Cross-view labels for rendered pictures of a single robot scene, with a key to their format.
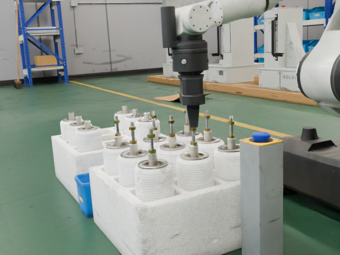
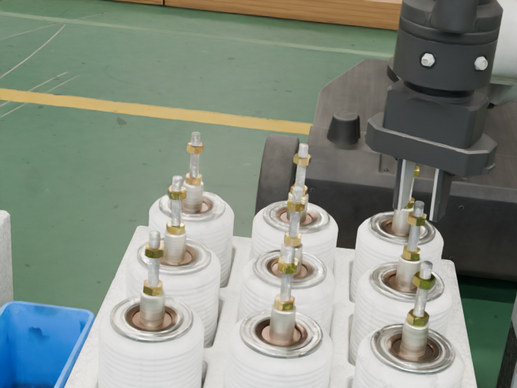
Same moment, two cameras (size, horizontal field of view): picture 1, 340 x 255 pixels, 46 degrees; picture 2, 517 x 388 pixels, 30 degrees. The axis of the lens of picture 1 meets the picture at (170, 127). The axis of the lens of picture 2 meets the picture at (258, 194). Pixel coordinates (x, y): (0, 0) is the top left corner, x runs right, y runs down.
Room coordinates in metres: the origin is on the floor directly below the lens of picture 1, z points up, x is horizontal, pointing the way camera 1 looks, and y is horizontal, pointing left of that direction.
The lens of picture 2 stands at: (0.71, 0.75, 0.74)
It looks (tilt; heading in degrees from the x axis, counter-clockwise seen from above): 25 degrees down; 300
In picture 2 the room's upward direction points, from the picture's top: 5 degrees clockwise
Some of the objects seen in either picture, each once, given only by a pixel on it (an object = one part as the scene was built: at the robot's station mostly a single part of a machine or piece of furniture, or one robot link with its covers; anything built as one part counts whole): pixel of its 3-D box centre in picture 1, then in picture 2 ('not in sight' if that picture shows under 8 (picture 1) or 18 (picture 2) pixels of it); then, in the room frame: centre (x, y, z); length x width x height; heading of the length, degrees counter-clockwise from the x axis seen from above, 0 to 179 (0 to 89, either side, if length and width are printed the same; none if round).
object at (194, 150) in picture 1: (194, 151); (408, 271); (1.01, -0.06, 0.26); 0.02 x 0.02 x 0.03
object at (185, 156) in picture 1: (194, 156); (406, 282); (1.01, -0.06, 0.25); 0.08 x 0.08 x 0.01
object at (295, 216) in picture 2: (171, 128); (294, 222); (1.11, 0.00, 0.30); 0.01 x 0.01 x 0.08
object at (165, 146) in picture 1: (172, 146); (289, 269); (1.11, 0.00, 0.25); 0.08 x 0.08 x 0.01
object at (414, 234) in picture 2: (193, 136); (414, 236); (1.01, -0.06, 0.30); 0.01 x 0.01 x 0.08
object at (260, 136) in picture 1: (260, 137); not in sight; (0.89, -0.20, 0.32); 0.04 x 0.04 x 0.02
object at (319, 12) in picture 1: (328, 12); not in sight; (6.79, -2.66, 0.89); 0.50 x 0.38 x 0.21; 115
